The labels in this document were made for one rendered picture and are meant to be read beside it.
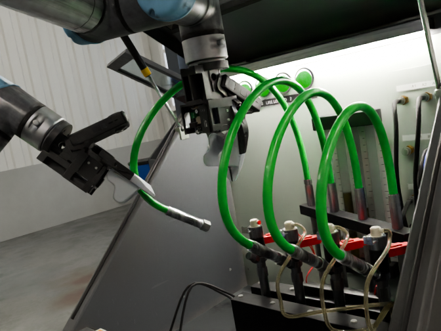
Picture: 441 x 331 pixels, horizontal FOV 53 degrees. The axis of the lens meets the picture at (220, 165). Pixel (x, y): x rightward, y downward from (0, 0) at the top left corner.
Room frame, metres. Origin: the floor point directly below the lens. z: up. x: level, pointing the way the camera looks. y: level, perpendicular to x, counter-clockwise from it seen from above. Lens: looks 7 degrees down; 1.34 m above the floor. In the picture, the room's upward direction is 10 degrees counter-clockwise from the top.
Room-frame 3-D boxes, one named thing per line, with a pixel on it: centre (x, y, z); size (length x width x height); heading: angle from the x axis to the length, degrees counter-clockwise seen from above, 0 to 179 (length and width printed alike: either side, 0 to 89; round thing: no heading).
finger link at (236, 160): (0.77, -0.02, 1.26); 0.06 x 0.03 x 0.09; 136
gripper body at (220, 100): (0.78, 0.00, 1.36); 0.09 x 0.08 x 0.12; 136
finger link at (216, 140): (0.79, 0.01, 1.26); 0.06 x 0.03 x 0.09; 136
